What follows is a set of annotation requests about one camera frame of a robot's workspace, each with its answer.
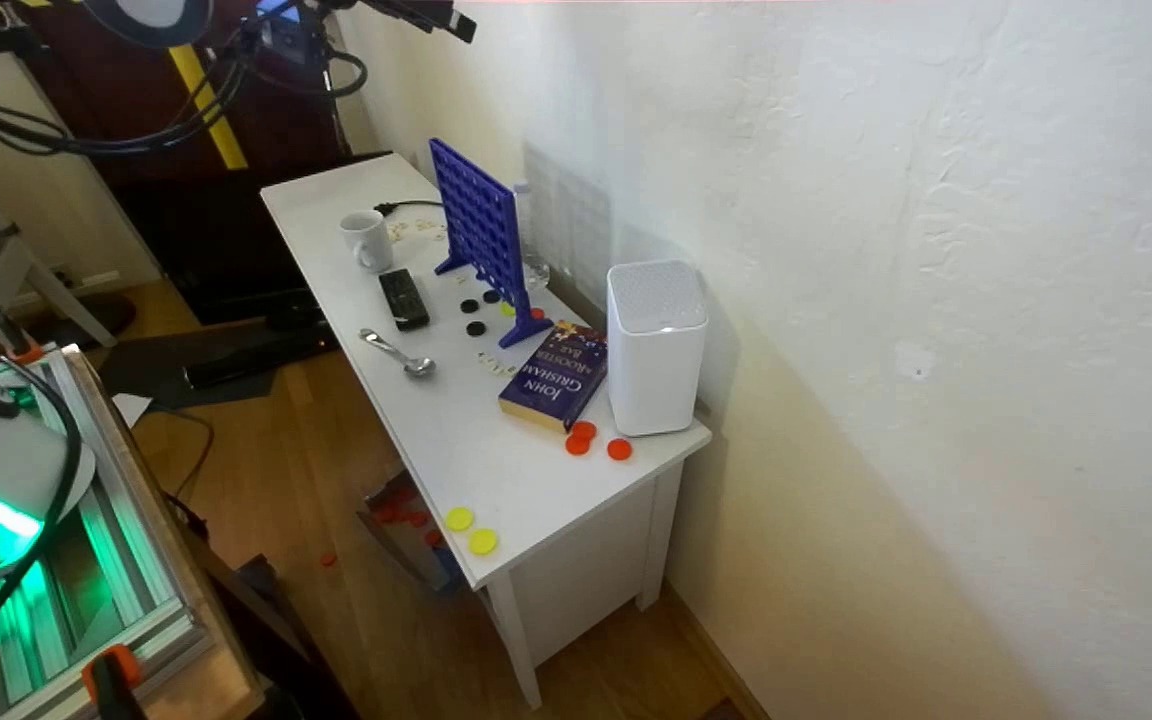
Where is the metal spoon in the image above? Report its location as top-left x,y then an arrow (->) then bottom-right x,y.
358,323 -> 440,382

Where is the dark wooden cabinet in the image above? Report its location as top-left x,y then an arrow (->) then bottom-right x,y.
14,0 -> 391,330

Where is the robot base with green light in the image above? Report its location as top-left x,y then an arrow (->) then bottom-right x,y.
0,334 -> 102,604

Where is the black remote control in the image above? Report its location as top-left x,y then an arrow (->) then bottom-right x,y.
377,265 -> 436,334

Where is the colourful cardboard box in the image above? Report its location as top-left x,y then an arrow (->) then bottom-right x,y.
358,473 -> 467,595

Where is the white side table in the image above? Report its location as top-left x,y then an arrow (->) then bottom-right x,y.
258,146 -> 718,710

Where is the purple book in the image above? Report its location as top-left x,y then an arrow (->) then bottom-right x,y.
496,316 -> 614,430

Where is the white plastic container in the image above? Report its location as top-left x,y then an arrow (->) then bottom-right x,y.
603,257 -> 714,440

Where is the orange black clamp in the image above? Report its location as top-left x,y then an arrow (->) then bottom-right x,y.
78,645 -> 152,720

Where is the yellow pole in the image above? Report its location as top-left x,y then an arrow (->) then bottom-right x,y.
167,42 -> 252,174

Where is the black base cable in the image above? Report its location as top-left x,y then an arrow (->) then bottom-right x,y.
0,357 -> 89,696

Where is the blue gameboard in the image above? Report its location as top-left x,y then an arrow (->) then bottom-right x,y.
429,136 -> 556,351

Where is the white mug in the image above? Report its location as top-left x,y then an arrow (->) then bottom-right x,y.
337,206 -> 399,278

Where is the black flat floor stand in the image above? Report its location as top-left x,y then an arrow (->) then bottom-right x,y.
97,316 -> 340,413

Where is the thin black cable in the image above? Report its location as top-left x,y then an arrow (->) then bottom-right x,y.
372,194 -> 444,218

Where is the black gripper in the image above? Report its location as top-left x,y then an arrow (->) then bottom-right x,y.
362,0 -> 481,42

